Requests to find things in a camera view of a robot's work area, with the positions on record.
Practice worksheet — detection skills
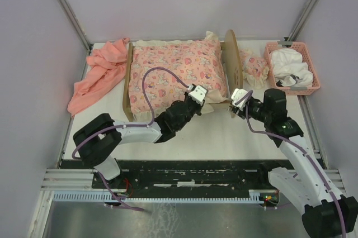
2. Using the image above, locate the pink unicorn print mattress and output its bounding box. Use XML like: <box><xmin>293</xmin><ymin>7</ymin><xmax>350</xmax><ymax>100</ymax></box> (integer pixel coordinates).
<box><xmin>129</xmin><ymin>31</ymin><xmax>228</xmax><ymax>121</ymax></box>

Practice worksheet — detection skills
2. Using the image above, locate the wooden striped pet bed frame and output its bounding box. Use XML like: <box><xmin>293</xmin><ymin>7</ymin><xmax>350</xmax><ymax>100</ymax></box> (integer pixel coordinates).
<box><xmin>123</xmin><ymin>30</ymin><xmax>243</xmax><ymax>121</ymax></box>

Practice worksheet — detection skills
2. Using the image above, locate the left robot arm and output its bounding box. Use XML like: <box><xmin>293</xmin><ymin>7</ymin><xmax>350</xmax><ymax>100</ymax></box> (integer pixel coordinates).
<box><xmin>73</xmin><ymin>87</ymin><xmax>206</xmax><ymax>188</ymax></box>

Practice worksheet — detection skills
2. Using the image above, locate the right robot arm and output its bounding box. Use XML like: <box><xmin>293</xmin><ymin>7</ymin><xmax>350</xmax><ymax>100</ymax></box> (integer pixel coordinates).
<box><xmin>229</xmin><ymin>88</ymin><xmax>357</xmax><ymax>237</ymax></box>

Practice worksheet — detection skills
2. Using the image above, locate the small pink frilled pillow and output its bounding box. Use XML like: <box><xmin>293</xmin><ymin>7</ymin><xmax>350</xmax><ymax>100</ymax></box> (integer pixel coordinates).
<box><xmin>239</xmin><ymin>49</ymin><xmax>270</xmax><ymax>89</ymax></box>

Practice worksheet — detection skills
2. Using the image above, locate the white cloth in basket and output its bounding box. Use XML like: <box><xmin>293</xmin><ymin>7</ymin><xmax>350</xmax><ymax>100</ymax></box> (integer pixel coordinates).
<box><xmin>270</xmin><ymin>48</ymin><xmax>314</xmax><ymax>88</ymax></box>

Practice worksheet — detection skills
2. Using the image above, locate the pink plastic basket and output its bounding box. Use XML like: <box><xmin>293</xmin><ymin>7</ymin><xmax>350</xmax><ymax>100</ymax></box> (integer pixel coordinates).
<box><xmin>263</xmin><ymin>41</ymin><xmax>321</xmax><ymax>96</ymax></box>

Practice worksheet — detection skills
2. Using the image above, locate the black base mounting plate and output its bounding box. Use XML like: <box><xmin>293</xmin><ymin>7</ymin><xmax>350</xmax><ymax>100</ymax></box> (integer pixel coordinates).
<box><xmin>107</xmin><ymin>160</ymin><xmax>283</xmax><ymax>197</ymax></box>

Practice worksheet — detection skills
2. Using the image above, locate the salmon pink cloth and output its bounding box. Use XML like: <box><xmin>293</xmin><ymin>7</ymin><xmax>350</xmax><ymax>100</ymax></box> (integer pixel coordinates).
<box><xmin>67</xmin><ymin>38</ymin><xmax>130</xmax><ymax>117</ymax></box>

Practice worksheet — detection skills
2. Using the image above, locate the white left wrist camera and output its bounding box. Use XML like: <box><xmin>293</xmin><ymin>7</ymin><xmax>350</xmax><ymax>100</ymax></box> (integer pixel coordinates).
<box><xmin>187</xmin><ymin>84</ymin><xmax>208</xmax><ymax>105</ymax></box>

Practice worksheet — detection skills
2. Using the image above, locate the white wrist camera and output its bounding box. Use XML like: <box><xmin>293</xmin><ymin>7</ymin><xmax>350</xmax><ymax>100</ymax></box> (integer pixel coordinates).
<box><xmin>187</xmin><ymin>84</ymin><xmax>208</xmax><ymax>105</ymax></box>
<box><xmin>230</xmin><ymin>88</ymin><xmax>253</xmax><ymax>104</ymax></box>

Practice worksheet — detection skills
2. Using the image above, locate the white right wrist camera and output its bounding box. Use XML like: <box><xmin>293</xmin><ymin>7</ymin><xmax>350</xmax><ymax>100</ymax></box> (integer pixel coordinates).
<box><xmin>230</xmin><ymin>88</ymin><xmax>253</xmax><ymax>104</ymax></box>

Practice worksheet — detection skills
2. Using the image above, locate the white slotted cable duct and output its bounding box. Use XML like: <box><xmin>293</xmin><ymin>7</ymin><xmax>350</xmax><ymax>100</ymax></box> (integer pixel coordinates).
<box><xmin>52</xmin><ymin>190</ymin><xmax>278</xmax><ymax>204</ymax></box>

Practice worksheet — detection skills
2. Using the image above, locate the right aluminium frame post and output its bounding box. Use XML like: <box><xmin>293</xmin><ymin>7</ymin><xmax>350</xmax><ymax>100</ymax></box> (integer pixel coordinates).
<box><xmin>286</xmin><ymin>0</ymin><xmax>320</xmax><ymax>41</ymax></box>

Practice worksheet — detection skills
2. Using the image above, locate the aluminium frame post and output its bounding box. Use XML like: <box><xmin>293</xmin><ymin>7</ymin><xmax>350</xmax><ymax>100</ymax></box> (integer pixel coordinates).
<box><xmin>40</xmin><ymin>0</ymin><xmax>93</xmax><ymax>51</ymax></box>
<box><xmin>286</xmin><ymin>0</ymin><xmax>320</xmax><ymax>41</ymax></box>

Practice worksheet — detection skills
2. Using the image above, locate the left aluminium frame post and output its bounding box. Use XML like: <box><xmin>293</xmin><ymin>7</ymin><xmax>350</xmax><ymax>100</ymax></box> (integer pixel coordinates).
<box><xmin>40</xmin><ymin>0</ymin><xmax>93</xmax><ymax>51</ymax></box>

